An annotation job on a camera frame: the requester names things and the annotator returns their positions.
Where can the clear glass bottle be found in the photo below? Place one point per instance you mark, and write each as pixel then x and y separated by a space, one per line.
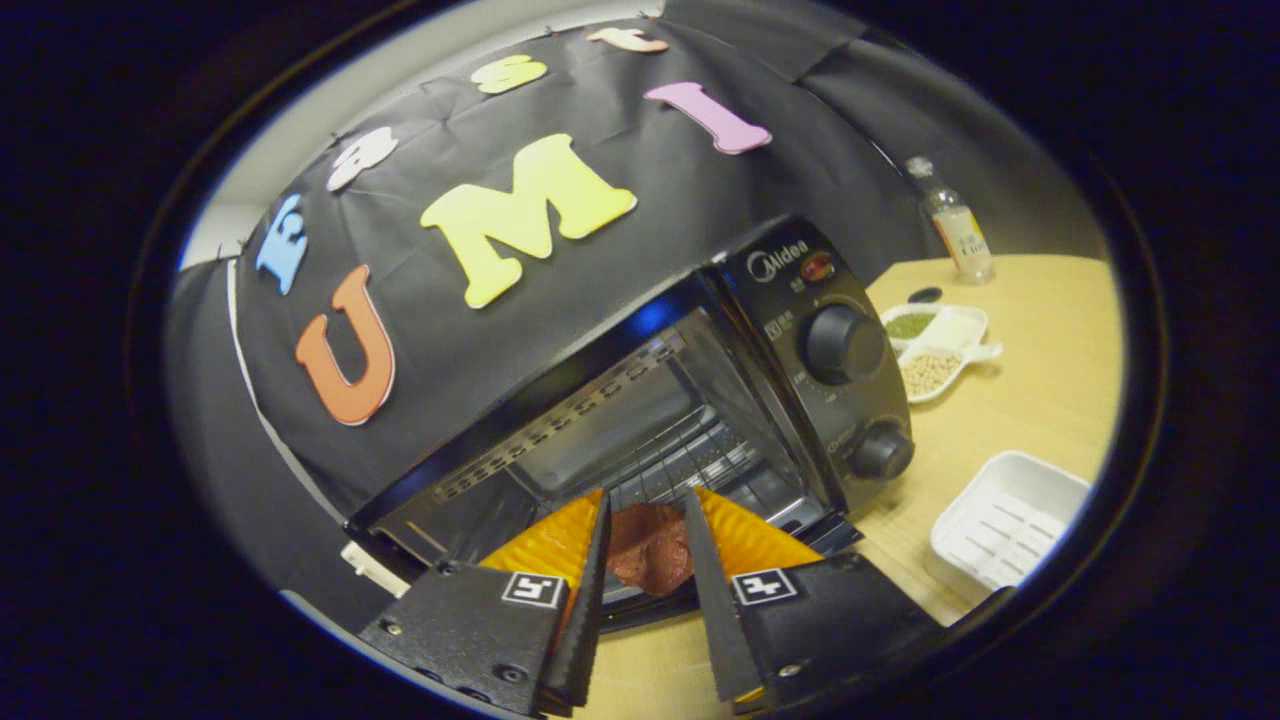
pixel 960 235

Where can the white divided dish with beans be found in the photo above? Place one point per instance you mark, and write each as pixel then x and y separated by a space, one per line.
pixel 955 335

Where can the small black cap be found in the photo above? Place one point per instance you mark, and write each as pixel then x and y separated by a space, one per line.
pixel 924 295

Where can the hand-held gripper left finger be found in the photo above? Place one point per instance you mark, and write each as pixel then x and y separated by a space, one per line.
pixel 590 600

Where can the black toaster oven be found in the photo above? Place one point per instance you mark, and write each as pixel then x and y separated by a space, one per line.
pixel 845 345

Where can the white rectangular plastic tray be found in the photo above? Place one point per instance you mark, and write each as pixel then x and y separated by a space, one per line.
pixel 1000 520

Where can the white bread toaster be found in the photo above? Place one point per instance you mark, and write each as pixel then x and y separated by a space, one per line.
pixel 365 566

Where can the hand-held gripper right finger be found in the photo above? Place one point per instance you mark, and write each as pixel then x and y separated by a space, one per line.
pixel 715 600

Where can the brown meat piece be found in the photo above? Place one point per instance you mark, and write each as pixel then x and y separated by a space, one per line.
pixel 650 550

